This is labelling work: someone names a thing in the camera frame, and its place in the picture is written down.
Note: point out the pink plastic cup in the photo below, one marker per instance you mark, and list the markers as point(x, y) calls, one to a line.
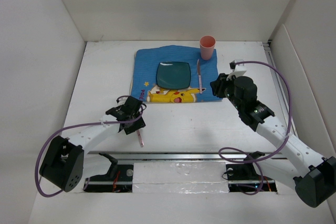
point(207, 45)

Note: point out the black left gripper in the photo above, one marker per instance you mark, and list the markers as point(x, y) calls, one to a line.
point(138, 124)

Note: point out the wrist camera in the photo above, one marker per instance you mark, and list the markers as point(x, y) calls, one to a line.
point(238, 69)
point(120, 100)

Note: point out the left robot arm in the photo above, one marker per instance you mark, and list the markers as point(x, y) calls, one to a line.
point(61, 159)

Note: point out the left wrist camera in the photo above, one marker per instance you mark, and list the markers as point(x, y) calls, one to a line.
point(120, 100)

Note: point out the pink handled fork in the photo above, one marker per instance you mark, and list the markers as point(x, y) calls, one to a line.
point(141, 142)

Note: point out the dark green square plate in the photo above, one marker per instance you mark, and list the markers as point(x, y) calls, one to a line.
point(173, 75)

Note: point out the blue Pikachu placemat cloth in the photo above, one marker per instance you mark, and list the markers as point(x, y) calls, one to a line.
point(146, 61)

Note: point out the aluminium rail frame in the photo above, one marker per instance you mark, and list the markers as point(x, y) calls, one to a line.
point(176, 130)

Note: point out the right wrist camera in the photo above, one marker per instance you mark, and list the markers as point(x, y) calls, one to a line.
point(238, 69)

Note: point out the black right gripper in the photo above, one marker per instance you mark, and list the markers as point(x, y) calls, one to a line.
point(218, 85)

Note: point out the pink handled knife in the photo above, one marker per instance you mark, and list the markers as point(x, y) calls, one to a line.
point(199, 77)

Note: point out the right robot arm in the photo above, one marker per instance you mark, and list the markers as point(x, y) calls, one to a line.
point(308, 173)

